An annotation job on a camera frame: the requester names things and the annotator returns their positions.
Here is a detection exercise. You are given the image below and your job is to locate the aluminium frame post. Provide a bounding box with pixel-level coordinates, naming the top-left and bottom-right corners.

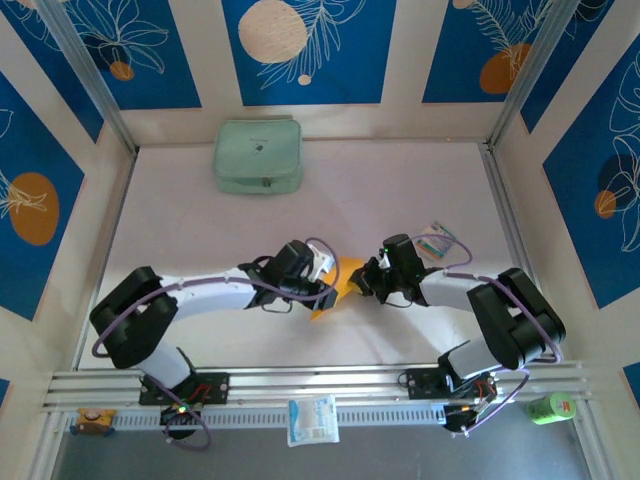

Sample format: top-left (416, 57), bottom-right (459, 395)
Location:
top-left (487, 0), bottom-right (576, 151)
top-left (37, 0), bottom-right (139, 154)

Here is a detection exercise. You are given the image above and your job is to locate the green can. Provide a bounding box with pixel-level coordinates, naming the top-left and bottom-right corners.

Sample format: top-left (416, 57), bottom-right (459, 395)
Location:
top-left (525, 392), bottom-right (578, 426)

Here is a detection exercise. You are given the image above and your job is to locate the small orange blue toy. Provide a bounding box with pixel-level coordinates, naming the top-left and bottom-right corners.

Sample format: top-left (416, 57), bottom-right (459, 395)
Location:
top-left (69, 407), bottom-right (117, 437)

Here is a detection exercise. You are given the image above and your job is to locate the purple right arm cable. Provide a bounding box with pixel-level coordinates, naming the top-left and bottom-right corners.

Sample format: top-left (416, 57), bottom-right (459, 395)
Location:
top-left (417, 233), bottom-right (565, 437)

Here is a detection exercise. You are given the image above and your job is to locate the white plastic mask packet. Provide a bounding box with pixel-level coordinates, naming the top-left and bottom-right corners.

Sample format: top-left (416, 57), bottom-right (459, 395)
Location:
top-left (287, 394), bottom-right (341, 448)

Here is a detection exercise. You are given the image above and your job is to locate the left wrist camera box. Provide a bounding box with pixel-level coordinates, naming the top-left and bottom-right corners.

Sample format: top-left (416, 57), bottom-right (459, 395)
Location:
top-left (306, 242), bottom-right (337, 280)

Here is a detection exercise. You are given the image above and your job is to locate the orange paper sheet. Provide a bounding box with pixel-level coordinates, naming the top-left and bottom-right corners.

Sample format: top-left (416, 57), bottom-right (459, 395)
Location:
top-left (309, 255), bottom-right (366, 323)

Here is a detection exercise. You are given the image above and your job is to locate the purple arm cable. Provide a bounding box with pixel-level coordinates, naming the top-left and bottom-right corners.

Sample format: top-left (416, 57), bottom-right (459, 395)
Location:
top-left (417, 233), bottom-right (565, 437)
top-left (92, 237), bottom-right (341, 451)

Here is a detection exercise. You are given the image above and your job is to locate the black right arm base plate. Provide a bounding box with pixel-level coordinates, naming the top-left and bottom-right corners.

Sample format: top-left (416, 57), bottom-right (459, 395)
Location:
top-left (405, 367), bottom-right (499, 401)

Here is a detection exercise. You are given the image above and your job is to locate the small blue printed packet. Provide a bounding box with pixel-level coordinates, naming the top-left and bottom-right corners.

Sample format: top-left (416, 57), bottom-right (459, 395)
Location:
top-left (415, 220), bottom-right (459, 262)

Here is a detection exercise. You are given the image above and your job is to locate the mint green zip pouch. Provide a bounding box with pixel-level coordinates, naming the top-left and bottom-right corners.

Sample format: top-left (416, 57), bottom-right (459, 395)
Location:
top-left (213, 118), bottom-right (305, 196)

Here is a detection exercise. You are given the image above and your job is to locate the aluminium side rail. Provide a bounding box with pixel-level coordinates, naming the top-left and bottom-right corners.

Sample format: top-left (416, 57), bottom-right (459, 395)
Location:
top-left (478, 141), bottom-right (560, 360)
top-left (72, 148), bottom-right (139, 372)

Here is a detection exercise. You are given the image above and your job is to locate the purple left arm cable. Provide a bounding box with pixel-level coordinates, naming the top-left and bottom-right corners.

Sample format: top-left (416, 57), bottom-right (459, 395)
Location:
top-left (92, 237), bottom-right (341, 451)

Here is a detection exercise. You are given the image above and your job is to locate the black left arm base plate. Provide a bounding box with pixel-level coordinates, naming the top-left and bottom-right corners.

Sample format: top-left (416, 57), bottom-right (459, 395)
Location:
top-left (138, 370), bottom-right (231, 406)

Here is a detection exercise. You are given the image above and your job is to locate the aluminium mounting rail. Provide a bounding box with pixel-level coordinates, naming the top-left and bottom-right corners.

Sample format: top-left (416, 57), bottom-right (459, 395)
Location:
top-left (42, 358), bottom-right (594, 414)

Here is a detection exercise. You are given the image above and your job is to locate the grey slotted cable duct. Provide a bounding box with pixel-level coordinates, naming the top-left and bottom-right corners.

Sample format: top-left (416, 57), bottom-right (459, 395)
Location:
top-left (63, 403), bottom-right (449, 434)

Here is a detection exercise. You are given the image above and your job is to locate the black controller board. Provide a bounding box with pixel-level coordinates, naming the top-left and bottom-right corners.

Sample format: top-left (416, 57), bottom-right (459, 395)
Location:
top-left (443, 403), bottom-right (496, 435)
top-left (159, 403), bottom-right (202, 427)

